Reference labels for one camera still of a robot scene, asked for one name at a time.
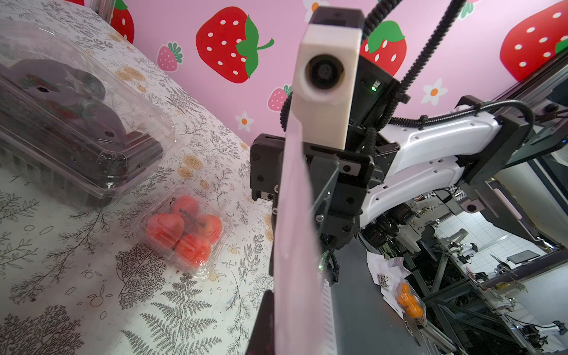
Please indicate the bag of oranges outside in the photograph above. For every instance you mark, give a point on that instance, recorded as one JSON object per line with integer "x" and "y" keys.
{"x": 410, "y": 302}

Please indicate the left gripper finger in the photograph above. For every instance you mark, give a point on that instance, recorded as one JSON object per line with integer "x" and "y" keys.
{"x": 262, "y": 340}

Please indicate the clear box of dark berries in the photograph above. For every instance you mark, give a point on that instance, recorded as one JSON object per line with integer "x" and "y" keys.
{"x": 72, "y": 126}

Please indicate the small clear box of tomatoes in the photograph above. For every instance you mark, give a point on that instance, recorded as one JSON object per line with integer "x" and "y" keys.
{"x": 185, "y": 229}

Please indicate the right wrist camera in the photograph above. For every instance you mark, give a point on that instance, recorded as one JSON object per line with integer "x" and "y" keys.
{"x": 324, "y": 76}

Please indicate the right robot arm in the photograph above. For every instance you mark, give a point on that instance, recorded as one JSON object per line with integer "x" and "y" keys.
{"x": 465, "y": 148}

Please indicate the white sticker sheet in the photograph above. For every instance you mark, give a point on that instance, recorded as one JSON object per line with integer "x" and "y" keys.
{"x": 298, "y": 286}

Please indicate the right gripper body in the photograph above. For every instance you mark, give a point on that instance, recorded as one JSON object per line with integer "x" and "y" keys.
{"x": 339, "y": 180}

